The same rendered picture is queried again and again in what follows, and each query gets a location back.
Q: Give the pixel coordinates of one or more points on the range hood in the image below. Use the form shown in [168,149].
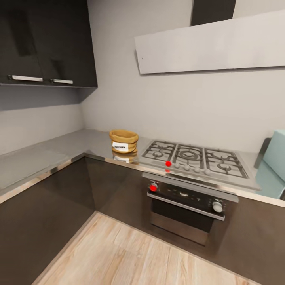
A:
[215,41]

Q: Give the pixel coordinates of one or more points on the burner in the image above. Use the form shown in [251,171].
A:
[209,162]

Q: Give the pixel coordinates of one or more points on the cabinet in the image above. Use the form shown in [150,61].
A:
[46,43]

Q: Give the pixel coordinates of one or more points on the oven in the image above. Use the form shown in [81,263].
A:
[195,216]

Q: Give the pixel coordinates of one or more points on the drop in sink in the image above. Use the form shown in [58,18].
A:
[21,165]

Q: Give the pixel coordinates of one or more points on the microwave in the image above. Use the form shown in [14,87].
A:
[274,157]

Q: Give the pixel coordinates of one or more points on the popcorn bag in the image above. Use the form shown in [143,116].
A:
[123,141]

